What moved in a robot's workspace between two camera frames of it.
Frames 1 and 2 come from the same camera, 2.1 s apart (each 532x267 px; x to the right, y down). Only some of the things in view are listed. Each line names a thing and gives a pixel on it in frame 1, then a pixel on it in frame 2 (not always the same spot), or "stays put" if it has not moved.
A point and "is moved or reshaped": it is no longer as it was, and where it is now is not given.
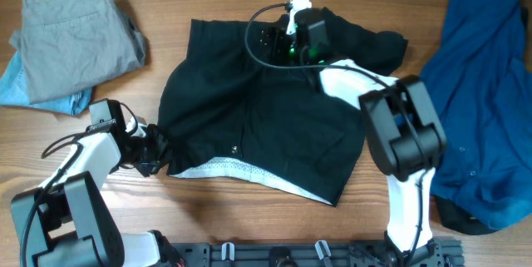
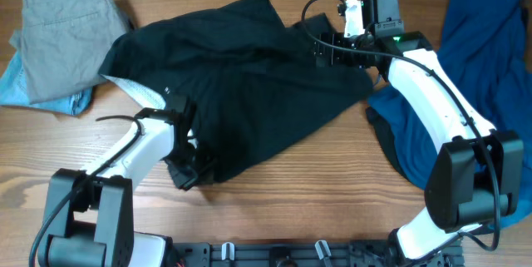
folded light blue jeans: [13, 92] stays put
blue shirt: [480, 71] stays put
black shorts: [228, 102] is moved or reshaped
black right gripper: [273, 40] to [322, 51]
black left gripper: [150, 150] to [183, 171]
